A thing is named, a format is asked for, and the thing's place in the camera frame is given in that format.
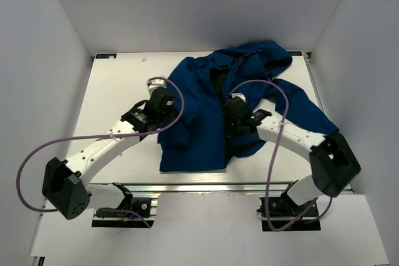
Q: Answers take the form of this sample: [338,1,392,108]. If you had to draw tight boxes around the blue hooded zip jacket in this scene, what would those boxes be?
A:
[158,41,339,173]

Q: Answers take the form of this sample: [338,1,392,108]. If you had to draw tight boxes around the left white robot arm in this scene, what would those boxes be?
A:
[42,87,178,220]

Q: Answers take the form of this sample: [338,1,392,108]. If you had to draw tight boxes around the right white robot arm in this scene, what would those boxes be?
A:
[222,97,361,216]

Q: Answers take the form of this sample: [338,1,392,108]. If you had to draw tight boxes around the left blue table label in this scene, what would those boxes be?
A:
[95,54,117,60]

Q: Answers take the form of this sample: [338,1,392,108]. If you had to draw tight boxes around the blue table label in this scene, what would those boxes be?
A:
[288,51,302,56]
[95,54,117,60]

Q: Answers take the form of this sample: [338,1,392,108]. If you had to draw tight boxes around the right blue table label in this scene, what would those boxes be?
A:
[288,51,302,56]

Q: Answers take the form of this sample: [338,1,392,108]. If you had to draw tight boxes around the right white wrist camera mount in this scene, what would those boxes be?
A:
[230,93,246,103]

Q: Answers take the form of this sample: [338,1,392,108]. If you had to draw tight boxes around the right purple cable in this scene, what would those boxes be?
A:
[229,79,333,232]

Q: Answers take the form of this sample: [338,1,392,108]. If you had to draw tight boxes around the purple cable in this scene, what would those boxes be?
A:
[16,76,185,228]
[229,79,333,232]

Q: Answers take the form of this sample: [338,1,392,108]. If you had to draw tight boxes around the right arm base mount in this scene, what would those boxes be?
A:
[268,191,321,232]

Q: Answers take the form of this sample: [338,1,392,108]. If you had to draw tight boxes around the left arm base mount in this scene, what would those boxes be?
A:
[87,183,156,229]

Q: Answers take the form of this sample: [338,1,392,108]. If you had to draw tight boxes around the aluminium table frame rail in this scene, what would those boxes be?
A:
[304,51,356,194]

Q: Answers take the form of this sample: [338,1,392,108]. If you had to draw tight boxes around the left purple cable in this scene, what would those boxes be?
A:
[16,76,185,228]

